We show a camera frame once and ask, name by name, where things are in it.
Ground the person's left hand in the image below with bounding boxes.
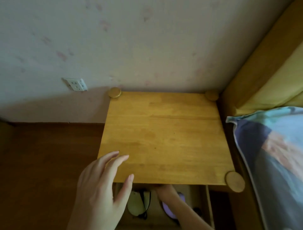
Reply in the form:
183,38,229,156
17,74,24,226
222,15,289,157
67,151,135,230

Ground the person's right hand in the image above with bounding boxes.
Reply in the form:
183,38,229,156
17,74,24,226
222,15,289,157
155,184,187,209

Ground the purple eye mask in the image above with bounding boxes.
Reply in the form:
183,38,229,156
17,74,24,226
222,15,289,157
162,192,185,220

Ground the pale green eye mask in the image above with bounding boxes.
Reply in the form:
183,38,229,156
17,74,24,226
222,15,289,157
127,189,152,220

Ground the wooden nightstand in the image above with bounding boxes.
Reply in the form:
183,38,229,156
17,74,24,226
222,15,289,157
97,87,246,230

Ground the patchwork bed sheet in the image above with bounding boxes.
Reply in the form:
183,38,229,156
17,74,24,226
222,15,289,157
225,106,303,230

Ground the yellow padded headboard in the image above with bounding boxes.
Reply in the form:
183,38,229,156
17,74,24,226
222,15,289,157
221,0,303,117

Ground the white wall socket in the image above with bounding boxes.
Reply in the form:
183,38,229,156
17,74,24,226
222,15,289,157
62,77,88,92

